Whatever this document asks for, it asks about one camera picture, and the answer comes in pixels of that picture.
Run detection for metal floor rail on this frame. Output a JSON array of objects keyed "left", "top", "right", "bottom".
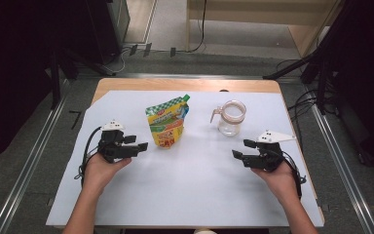
[
  {"left": 0, "top": 77, "right": 71, "bottom": 234},
  {"left": 304, "top": 83, "right": 374, "bottom": 234},
  {"left": 77, "top": 72, "right": 306, "bottom": 81}
]

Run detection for person's left hand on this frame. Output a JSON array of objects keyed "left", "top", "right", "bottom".
[{"left": 83, "top": 152, "right": 133, "bottom": 196}]

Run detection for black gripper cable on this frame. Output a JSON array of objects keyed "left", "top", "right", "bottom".
[
  {"left": 281, "top": 150, "right": 307, "bottom": 200},
  {"left": 74, "top": 126, "right": 102, "bottom": 188}
]

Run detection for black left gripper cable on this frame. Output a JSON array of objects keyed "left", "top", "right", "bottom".
[{"left": 74, "top": 126, "right": 102, "bottom": 188}]

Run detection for black hanging cable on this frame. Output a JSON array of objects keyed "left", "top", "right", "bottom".
[{"left": 188, "top": 0, "right": 208, "bottom": 54}]

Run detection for black metal stand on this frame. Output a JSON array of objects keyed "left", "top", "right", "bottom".
[
  {"left": 46, "top": 48, "right": 117, "bottom": 110},
  {"left": 262, "top": 0, "right": 347, "bottom": 115}
]

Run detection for black cabinet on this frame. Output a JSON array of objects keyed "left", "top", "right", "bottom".
[{"left": 87, "top": 0, "right": 131, "bottom": 65}]

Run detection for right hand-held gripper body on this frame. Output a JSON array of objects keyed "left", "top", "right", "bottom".
[{"left": 242, "top": 130, "right": 297, "bottom": 174}]

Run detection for black angled floor tape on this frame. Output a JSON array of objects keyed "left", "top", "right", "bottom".
[{"left": 68, "top": 110, "right": 83, "bottom": 131}]

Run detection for person's right hand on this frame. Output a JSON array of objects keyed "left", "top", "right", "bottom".
[{"left": 251, "top": 160, "right": 302, "bottom": 205}]

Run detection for yellow spouted seasoning pouch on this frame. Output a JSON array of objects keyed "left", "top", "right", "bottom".
[{"left": 144, "top": 94, "right": 191, "bottom": 150}]

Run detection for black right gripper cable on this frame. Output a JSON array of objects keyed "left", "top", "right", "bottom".
[{"left": 281, "top": 150, "right": 307, "bottom": 200}]

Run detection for clear glass jar with lid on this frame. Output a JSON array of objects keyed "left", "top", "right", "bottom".
[{"left": 209, "top": 99, "right": 248, "bottom": 137}]

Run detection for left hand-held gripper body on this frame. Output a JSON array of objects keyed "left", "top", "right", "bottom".
[{"left": 96, "top": 119, "right": 134, "bottom": 164}]

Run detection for white paper sheet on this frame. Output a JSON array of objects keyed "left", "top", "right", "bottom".
[{"left": 45, "top": 90, "right": 325, "bottom": 228}]

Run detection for white floor cable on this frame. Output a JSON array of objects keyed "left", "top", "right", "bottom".
[{"left": 111, "top": 48, "right": 129, "bottom": 74}]

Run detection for black floor cables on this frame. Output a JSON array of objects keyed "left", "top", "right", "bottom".
[{"left": 286, "top": 89, "right": 323, "bottom": 122}]

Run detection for light wooden shelf unit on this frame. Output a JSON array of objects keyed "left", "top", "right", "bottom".
[{"left": 185, "top": 0, "right": 343, "bottom": 59}]

